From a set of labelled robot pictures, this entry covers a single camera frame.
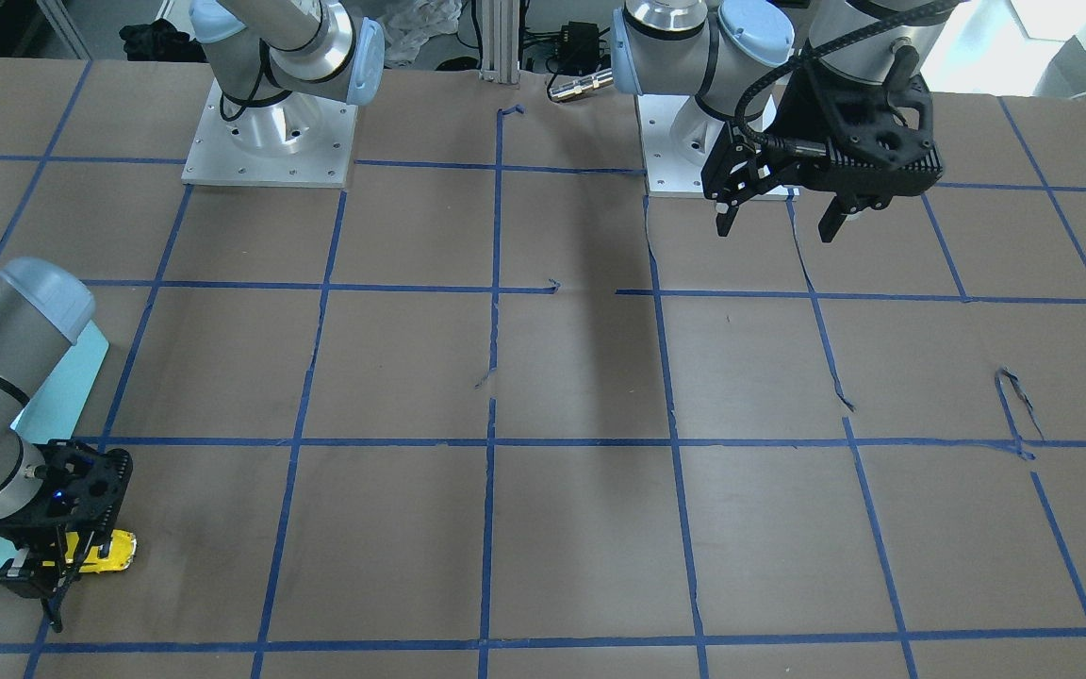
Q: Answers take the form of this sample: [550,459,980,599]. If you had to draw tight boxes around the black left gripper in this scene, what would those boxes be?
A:
[700,66,940,243]

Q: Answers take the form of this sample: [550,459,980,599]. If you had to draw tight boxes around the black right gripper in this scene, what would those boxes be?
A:
[0,439,134,633]

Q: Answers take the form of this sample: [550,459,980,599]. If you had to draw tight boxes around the yellow beetle toy car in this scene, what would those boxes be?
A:
[41,529,138,574]

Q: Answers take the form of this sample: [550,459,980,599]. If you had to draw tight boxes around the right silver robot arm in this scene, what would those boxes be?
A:
[0,1,387,632]

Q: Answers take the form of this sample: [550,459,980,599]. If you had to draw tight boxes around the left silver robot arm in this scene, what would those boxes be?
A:
[609,1,954,243]

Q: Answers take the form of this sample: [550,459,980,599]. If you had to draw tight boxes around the light blue plastic bin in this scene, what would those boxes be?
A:
[0,320,109,567]

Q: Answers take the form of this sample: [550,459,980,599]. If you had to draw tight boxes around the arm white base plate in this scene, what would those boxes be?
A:
[181,81,359,190]
[636,95,723,199]

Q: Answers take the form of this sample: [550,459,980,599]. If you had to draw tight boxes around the aluminium frame post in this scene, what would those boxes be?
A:
[471,1,525,89]

